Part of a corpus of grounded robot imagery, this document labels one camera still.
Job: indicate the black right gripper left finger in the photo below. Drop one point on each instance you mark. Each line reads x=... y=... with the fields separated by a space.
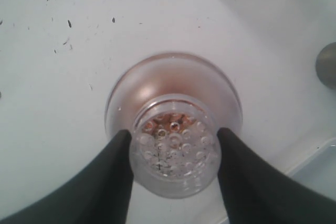
x=100 y=193

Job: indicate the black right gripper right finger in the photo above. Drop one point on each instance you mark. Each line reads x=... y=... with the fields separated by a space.
x=253 y=191

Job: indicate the clear plastic tray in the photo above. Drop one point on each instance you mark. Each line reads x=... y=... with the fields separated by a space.
x=318 y=171

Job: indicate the clear dome shaker lid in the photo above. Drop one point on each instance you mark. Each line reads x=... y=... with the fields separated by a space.
x=173 y=105

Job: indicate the stainless steel cup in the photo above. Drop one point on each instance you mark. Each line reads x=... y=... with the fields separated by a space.
x=325 y=65

